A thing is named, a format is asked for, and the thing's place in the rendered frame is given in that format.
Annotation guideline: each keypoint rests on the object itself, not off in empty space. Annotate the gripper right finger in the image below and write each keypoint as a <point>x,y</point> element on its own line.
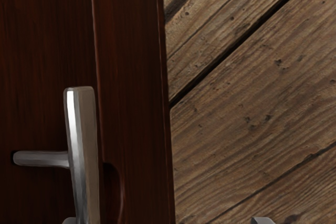
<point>262,221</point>

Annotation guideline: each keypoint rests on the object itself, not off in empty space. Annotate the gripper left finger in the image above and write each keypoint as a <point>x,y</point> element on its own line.
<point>69,221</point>

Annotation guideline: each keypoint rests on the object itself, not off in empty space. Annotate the dark brown wooden drawer cabinet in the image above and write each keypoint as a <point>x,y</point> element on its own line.
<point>44,51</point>

